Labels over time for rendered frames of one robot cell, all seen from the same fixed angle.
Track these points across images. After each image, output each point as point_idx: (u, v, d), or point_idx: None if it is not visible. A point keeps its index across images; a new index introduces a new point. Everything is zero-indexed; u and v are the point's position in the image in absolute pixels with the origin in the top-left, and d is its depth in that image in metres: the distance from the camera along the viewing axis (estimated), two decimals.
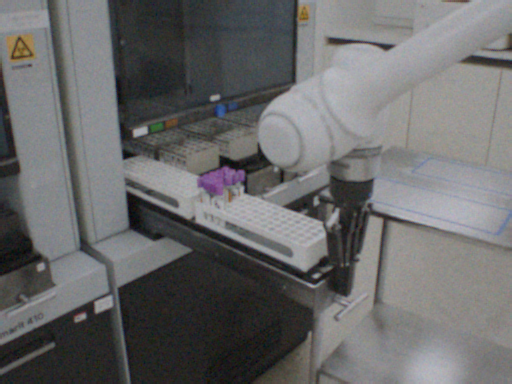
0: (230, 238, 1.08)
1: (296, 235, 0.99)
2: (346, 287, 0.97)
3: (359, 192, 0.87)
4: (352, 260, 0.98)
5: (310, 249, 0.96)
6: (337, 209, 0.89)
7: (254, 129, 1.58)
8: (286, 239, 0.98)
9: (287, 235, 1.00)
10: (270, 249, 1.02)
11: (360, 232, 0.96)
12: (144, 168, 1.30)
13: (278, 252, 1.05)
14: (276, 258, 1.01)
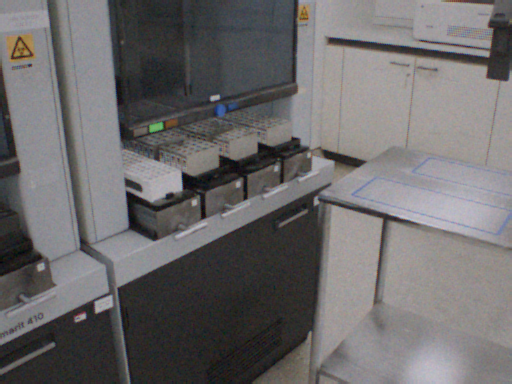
0: None
1: (147, 175, 1.27)
2: None
3: None
4: (498, 33, 0.68)
5: (153, 184, 1.23)
6: None
7: (254, 129, 1.58)
8: (137, 177, 1.25)
9: (140, 175, 1.27)
10: (129, 187, 1.29)
11: None
12: None
13: (139, 191, 1.32)
14: (133, 194, 1.28)
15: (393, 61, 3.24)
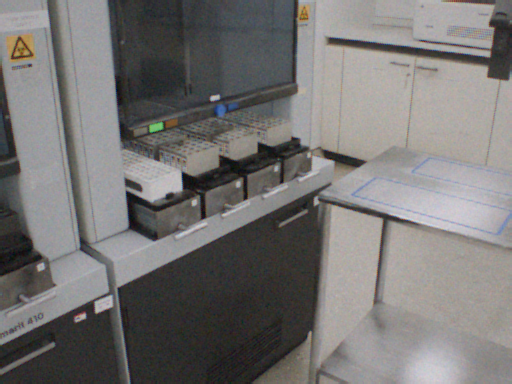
0: None
1: (147, 175, 1.27)
2: None
3: None
4: (499, 32, 0.68)
5: (153, 184, 1.23)
6: None
7: (254, 129, 1.58)
8: (137, 177, 1.25)
9: (140, 175, 1.27)
10: (129, 187, 1.29)
11: None
12: None
13: (139, 191, 1.32)
14: (133, 194, 1.28)
15: (393, 61, 3.24)
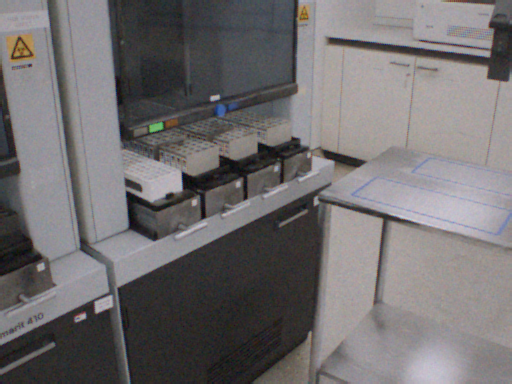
0: None
1: (147, 175, 1.27)
2: None
3: None
4: (499, 33, 0.68)
5: (153, 184, 1.23)
6: None
7: (254, 129, 1.58)
8: (137, 177, 1.25)
9: (140, 175, 1.27)
10: (129, 187, 1.29)
11: None
12: None
13: (139, 191, 1.32)
14: (133, 194, 1.28)
15: (393, 61, 3.24)
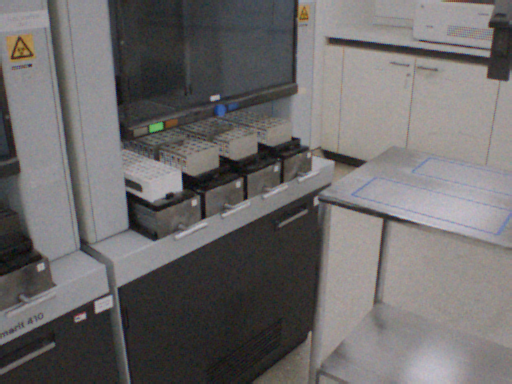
0: None
1: (147, 175, 1.27)
2: None
3: None
4: (498, 33, 0.68)
5: (153, 184, 1.23)
6: None
7: (254, 129, 1.58)
8: (137, 177, 1.25)
9: (140, 175, 1.27)
10: (129, 187, 1.29)
11: None
12: None
13: (139, 191, 1.32)
14: (133, 194, 1.28)
15: (393, 61, 3.24)
